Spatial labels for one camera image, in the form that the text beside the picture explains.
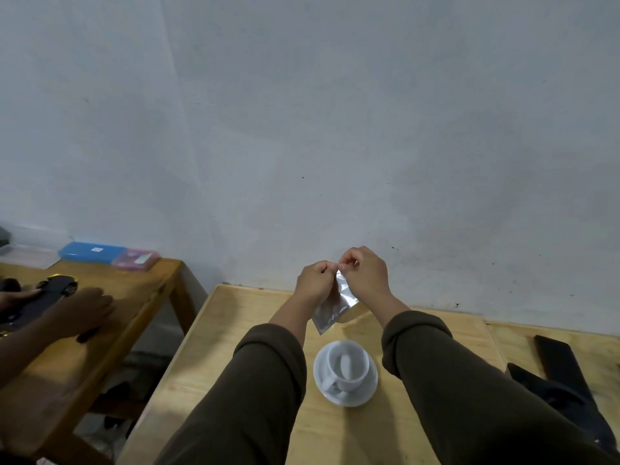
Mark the white ceramic saucer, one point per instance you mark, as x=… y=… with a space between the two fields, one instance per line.
x=364 y=395

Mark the blue plastic box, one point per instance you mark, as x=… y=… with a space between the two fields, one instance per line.
x=89 y=252

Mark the another person's forearm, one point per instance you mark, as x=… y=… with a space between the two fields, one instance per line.
x=24 y=351

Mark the silver foil packet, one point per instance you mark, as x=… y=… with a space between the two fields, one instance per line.
x=335 y=307

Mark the person's left forearm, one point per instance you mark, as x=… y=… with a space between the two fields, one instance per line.
x=271 y=382

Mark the person's left hand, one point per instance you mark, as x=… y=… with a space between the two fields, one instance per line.
x=312 y=285

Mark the clear plastic box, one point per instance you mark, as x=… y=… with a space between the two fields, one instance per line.
x=29 y=256

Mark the person's left fingers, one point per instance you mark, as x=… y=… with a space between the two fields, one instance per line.
x=328 y=268

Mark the white ceramic cup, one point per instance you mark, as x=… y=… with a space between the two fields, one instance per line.
x=346 y=365

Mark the wooden side table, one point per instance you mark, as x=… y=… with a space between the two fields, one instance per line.
x=72 y=382

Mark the black device with gold trim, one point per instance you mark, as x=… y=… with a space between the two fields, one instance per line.
x=51 y=291

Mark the person's right forearm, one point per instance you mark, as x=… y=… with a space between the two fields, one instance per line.
x=460 y=397

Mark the pink plastic box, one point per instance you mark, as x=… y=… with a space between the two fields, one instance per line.
x=136 y=260

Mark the person's right fingers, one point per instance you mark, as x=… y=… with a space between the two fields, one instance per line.
x=347 y=260

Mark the person's right hand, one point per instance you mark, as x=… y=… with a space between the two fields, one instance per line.
x=368 y=278

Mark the black fabric bag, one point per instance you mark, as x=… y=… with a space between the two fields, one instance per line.
x=562 y=382

